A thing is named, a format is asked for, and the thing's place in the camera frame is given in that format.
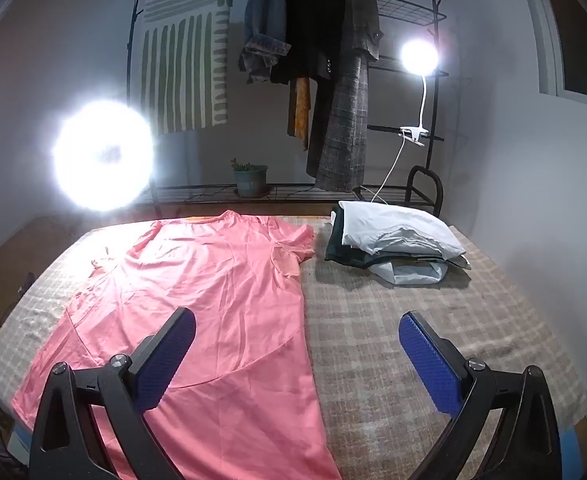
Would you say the pink t-shirt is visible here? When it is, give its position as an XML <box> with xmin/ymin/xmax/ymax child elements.
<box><xmin>11</xmin><ymin>211</ymin><xmax>339</xmax><ymax>479</ymax></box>

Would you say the black metal clothes rack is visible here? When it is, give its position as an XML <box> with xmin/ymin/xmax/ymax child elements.
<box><xmin>125</xmin><ymin>0</ymin><xmax>449</xmax><ymax>219</ymax></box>

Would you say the plaid beige bed blanket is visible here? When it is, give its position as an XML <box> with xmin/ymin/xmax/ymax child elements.
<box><xmin>0</xmin><ymin>213</ymin><xmax>587</xmax><ymax>480</ymax></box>

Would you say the white folded garment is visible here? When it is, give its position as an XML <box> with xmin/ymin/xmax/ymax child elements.
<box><xmin>339</xmin><ymin>200</ymin><xmax>466</xmax><ymax>261</ymax></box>

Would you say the dark green folded garment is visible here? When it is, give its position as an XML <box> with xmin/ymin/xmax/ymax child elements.
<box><xmin>325</xmin><ymin>206</ymin><xmax>446</xmax><ymax>269</ymax></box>

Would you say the small potted plant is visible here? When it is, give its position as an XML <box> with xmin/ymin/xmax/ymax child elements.
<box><xmin>230</xmin><ymin>158</ymin><xmax>268</xmax><ymax>198</ymax></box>

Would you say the grey plaid hanging coat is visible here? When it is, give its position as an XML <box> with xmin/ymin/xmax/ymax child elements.
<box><xmin>307</xmin><ymin>0</ymin><xmax>383</xmax><ymax>193</ymax></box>

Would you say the orange hanging garment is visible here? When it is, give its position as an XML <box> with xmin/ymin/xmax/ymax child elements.
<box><xmin>288</xmin><ymin>77</ymin><xmax>311</xmax><ymax>151</ymax></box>

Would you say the white clip lamp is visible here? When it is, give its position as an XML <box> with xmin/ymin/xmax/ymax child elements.
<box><xmin>400</xmin><ymin>38</ymin><xmax>440</xmax><ymax>145</ymax></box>

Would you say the blue denim jacket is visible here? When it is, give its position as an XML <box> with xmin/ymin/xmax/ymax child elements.
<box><xmin>238</xmin><ymin>0</ymin><xmax>290</xmax><ymax>84</ymax></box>

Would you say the black hanging coat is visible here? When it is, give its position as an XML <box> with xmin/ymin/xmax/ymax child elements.
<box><xmin>272</xmin><ymin>0</ymin><xmax>338</xmax><ymax>180</ymax></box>

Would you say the ring light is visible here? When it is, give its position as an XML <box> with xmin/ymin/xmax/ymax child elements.
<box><xmin>51</xmin><ymin>100</ymin><xmax>154</xmax><ymax>212</ymax></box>

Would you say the green striped wall hanging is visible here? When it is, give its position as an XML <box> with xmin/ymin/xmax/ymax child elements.
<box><xmin>132</xmin><ymin>0</ymin><xmax>232</xmax><ymax>134</ymax></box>

